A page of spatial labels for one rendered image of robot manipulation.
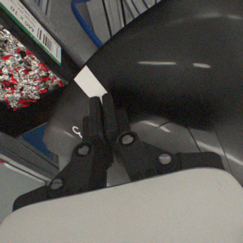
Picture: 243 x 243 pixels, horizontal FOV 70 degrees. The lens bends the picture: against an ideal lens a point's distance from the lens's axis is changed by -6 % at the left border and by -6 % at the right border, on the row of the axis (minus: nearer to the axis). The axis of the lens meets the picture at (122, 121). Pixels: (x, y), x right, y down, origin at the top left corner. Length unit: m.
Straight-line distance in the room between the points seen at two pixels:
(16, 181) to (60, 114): 1.16
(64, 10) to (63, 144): 1.01
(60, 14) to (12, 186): 1.06
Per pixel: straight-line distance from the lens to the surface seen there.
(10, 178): 1.35
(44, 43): 0.26
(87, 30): 0.47
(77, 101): 0.16
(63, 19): 1.19
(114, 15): 1.11
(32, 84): 0.32
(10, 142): 0.53
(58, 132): 0.20
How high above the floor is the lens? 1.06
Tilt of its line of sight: 31 degrees down
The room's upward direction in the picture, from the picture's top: 166 degrees clockwise
